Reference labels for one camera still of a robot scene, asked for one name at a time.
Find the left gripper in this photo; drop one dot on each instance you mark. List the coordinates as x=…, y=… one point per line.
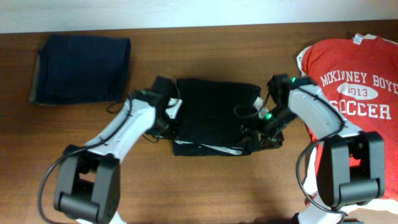
x=165, y=125

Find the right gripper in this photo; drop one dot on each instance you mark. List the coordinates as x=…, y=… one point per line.
x=270, y=130

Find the black shorts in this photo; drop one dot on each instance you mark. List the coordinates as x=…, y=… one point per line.
x=219, y=119

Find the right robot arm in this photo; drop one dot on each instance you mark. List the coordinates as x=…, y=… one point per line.
x=352, y=167

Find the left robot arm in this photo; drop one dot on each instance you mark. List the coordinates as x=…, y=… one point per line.
x=89, y=179

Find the red soccer t-shirt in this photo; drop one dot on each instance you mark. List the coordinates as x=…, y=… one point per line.
x=359, y=78

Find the folded navy blue garment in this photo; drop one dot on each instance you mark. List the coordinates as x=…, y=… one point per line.
x=75, y=69

